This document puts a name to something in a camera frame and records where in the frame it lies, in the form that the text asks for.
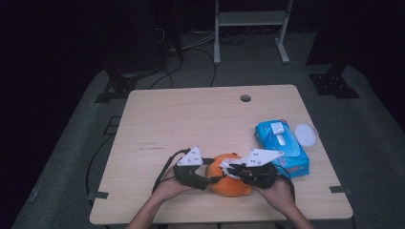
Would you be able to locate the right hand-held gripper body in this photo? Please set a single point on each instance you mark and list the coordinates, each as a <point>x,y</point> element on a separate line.
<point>259,176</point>

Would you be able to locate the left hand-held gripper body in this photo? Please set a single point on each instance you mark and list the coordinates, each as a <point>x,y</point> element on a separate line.
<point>191,176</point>

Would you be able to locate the orange plush toy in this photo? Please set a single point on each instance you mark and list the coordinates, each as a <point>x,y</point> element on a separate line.
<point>227,187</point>

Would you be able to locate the blue wet wipe pack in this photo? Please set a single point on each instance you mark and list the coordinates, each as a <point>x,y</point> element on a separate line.
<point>291,149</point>

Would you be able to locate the person's left hand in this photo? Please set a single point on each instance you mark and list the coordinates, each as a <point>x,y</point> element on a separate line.
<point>168,191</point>

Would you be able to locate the person's right hand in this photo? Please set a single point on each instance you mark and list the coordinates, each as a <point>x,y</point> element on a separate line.
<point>278,195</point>

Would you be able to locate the white round lid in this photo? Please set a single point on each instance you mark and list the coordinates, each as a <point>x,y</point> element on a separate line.
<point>305,135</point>

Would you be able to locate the black tape strip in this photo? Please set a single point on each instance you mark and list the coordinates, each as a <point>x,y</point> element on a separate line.
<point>340,190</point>
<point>98,195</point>

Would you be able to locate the black stand base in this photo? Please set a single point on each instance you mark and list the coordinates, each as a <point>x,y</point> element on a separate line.
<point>332,84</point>
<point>122,86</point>

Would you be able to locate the white metal stand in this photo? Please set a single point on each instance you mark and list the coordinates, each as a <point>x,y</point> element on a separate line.
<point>251,18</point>

